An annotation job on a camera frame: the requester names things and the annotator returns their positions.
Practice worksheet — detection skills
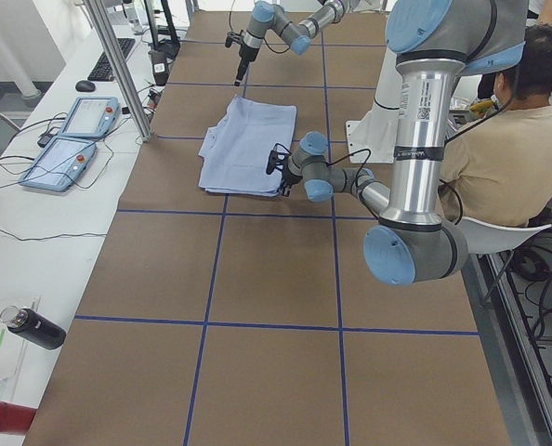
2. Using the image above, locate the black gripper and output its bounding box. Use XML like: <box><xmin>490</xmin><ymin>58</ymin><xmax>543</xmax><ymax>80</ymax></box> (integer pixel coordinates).
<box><xmin>279</xmin><ymin>166</ymin><xmax>302</xmax><ymax>196</ymax></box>
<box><xmin>234</xmin><ymin>44</ymin><xmax>256</xmax><ymax>86</ymax></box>

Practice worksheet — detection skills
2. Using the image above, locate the light blue striped shirt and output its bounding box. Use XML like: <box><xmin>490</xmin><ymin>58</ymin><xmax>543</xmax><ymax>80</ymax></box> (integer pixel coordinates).
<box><xmin>199</xmin><ymin>96</ymin><xmax>296</xmax><ymax>197</ymax></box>

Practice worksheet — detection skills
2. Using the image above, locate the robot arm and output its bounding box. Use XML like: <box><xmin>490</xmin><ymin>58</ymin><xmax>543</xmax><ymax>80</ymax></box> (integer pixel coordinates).
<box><xmin>225</xmin><ymin>1</ymin><xmax>388</xmax><ymax>86</ymax></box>
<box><xmin>268</xmin><ymin>1</ymin><xmax>528</xmax><ymax>285</ymax></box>

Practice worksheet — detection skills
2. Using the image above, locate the black keyboard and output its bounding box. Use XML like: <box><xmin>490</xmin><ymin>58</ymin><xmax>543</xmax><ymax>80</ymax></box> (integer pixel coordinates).
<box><xmin>87</xmin><ymin>36</ymin><xmax>137</xmax><ymax>83</ymax></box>

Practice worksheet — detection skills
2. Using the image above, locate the upper teach pendant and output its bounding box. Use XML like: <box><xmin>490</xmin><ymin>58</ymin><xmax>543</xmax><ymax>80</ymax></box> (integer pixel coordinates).
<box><xmin>59</xmin><ymin>97</ymin><xmax>121</xmax><ymax>139</ymax></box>

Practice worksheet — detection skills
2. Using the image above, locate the teach pendant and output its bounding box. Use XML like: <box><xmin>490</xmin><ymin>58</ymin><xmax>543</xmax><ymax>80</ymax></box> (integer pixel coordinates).
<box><xmin>20</xmin><ymin>136</ymin><xmax>97</xmax><ymax>192</ymax></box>
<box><xmin>59</xmin><ymin>97</ymin><xmax>121</xmax><ymax>139</ymax></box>

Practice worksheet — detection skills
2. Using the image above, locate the black computer mouse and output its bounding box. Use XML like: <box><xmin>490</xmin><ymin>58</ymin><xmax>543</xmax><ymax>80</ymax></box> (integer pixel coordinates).
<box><xmin>75</xmin><ymin>80</ymin><xmax>96</xmax><ymax>93</ymax></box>

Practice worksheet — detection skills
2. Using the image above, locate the white chair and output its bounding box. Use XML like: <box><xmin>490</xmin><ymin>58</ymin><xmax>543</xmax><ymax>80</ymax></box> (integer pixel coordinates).
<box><xmin>456</xmin><ymin>216</ymin><xmax>552</xmax><ymax>308</ymax></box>

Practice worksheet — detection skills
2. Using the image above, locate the lower teach pendant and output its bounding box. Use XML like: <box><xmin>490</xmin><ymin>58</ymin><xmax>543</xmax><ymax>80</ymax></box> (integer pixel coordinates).
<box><xmin>20</xmin><ymin>136</ymin><xmax>97</xmax><ymax>192</ymax></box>

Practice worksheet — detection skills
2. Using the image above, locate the seated person in beige shirt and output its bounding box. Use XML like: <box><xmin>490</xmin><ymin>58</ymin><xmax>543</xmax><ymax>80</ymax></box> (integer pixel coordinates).
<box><xmin>439</xmin><ymin>25</ymin><xmax>552</xmax><ymax>227</ymax></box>

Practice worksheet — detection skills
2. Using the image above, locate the black water bottle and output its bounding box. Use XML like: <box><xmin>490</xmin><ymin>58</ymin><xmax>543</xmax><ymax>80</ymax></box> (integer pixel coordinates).
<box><xmin>0</xmin><ymin>306</ymin><xmax>66</xmax><ymax>350</ymax></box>

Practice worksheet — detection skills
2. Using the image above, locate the red cylinder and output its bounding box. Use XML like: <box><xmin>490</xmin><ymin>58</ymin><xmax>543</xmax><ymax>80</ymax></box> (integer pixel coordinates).
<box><xmin>0</xmin><ymin>401</ymin><xmax>37</xmax><ymax>435</ymax></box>

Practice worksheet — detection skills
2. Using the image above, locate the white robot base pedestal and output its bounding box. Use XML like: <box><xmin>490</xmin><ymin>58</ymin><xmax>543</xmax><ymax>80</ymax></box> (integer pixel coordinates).
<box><xmin>346</xmin><ymin>48</ymin><xmax>401</xmax><ymax>164</ymax></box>

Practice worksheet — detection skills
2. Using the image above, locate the aluminium frame post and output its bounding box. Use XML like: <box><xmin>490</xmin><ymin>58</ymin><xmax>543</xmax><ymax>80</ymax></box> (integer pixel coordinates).
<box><xmin>84</xmin><ymin>0</ymin><xmax>151</xmax><ymax>142</ymax></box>

